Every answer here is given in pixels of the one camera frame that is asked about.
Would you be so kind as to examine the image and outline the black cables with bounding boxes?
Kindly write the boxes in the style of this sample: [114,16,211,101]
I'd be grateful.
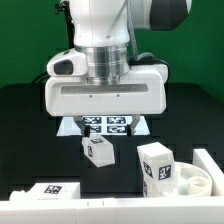
[31,73,50,84]

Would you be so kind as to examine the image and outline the white round stool seat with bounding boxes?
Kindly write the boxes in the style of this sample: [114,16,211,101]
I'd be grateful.
[143,161,213,199]

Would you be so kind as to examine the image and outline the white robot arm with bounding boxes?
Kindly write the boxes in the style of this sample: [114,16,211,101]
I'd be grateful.
[45,0,192,137]

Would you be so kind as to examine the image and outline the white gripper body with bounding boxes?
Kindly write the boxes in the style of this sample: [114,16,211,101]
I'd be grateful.
[45,49,168,117]

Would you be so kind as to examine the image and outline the white fiducial marker sheet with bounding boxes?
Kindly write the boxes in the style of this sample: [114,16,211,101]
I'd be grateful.
[57,116,150,136]

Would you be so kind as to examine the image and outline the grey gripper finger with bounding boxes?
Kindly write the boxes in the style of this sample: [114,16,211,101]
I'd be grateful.
[127,114,140,136]
[73,116,90,137]

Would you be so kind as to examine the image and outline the white L-shaped fence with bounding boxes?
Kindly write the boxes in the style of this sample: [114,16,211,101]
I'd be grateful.
[0,149,224,224]

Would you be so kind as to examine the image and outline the grey corrugated arm cable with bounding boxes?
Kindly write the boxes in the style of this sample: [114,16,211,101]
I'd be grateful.
[125,0,156,62]

